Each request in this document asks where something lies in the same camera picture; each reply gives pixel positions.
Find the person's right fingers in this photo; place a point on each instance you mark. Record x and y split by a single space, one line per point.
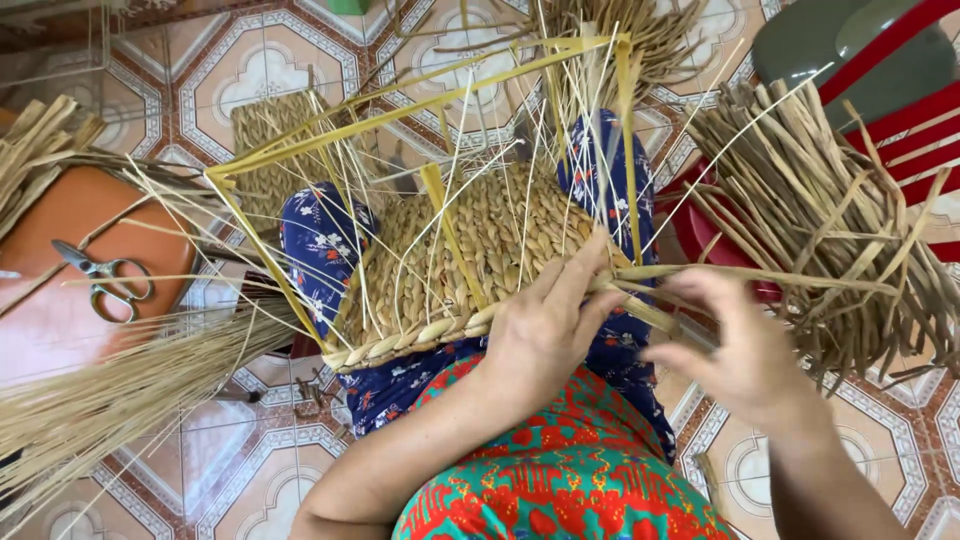
686 322

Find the bundle of thin pale reeds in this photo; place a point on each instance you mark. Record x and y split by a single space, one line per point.
112 390

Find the woven water hyacinth basket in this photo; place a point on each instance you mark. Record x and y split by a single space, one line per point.
495 240

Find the finished woven rectangular basket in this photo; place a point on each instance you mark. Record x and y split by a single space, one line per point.
266 180

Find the green and red patterned shirt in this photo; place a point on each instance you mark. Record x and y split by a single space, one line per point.
570 472

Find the person's right hand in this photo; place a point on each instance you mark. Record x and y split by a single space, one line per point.
750 360

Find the large heap of dried strands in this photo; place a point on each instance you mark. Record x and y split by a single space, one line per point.
817 217

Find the blue floral trousers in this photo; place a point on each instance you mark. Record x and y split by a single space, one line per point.
322 247

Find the red plastic chair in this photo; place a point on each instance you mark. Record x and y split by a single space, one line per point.
907 127

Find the dried water hyacinth strand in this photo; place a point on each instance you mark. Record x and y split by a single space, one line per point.
750 276

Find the orange plastic stool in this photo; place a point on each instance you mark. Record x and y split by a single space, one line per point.
67 300

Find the steel scissors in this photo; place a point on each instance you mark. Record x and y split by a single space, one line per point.
112 279

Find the yellow metal basket frame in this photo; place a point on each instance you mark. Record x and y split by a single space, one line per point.
420 105

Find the bundle of flat dried strands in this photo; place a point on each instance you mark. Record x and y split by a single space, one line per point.
37 157

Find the person's left hand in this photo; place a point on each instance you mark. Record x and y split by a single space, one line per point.
536 341

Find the green plastic object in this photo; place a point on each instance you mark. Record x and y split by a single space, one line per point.
349 6

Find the bundle of dark dried strands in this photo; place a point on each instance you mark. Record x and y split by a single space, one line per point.
652 37

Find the grey-green plastic stool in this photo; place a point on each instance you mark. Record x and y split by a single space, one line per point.
862 52

